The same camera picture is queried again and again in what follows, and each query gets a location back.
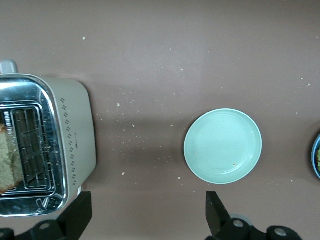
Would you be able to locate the green lettuce leaf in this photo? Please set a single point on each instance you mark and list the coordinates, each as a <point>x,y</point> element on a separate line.
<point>318,158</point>

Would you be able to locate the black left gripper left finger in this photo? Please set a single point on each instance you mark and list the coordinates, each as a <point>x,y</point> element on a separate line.
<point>75,215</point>

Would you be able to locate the green round plate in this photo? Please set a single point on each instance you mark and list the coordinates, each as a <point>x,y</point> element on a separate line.
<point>222,146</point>

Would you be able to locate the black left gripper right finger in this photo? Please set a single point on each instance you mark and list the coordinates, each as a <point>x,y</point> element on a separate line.
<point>217,217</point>

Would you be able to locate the blue round plate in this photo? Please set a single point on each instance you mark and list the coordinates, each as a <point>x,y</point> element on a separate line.
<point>314,160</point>

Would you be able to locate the dark crust bread slice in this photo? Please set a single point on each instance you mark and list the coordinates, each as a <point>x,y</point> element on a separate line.
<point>8,160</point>

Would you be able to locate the beige chrome toaster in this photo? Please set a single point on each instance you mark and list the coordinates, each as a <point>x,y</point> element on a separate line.
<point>75,130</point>

